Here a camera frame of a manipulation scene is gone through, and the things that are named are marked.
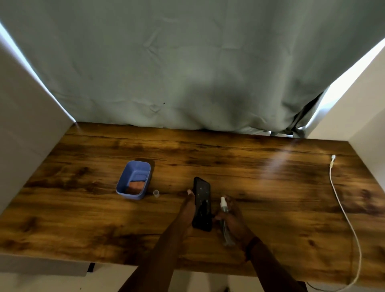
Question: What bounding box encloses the dark wristband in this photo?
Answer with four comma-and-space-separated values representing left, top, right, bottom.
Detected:
244, 237, 261, 262

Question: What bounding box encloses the person's right forearm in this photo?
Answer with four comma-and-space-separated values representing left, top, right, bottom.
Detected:
248, 239, 307, 292

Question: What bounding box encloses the orange cloth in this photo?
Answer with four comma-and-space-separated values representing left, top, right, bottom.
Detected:
126, 180, 147, 195

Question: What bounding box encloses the person's left hand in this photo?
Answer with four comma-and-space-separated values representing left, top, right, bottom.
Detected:
176, 190, 198, 238

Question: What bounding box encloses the clear spray bottle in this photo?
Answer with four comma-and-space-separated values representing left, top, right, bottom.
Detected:
220, 197, 235, 247

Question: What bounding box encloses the black smartphone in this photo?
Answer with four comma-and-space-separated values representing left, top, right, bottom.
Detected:
191, 177, 213, 232

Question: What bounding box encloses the white charging cable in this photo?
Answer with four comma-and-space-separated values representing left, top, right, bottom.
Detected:
307, 155, 362, 292

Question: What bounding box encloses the person's right hand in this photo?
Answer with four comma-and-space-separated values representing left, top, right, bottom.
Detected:
214, 196, 256, 250

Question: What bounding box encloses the grey-green curtain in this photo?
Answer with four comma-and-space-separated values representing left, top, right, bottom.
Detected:
0, 0, 385, 137

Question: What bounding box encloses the blue plastic container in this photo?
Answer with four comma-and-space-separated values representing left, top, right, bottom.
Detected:
116, 161, 152, 200

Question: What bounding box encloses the person's left forearm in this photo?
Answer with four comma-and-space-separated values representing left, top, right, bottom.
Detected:
119, 230, 188, 292

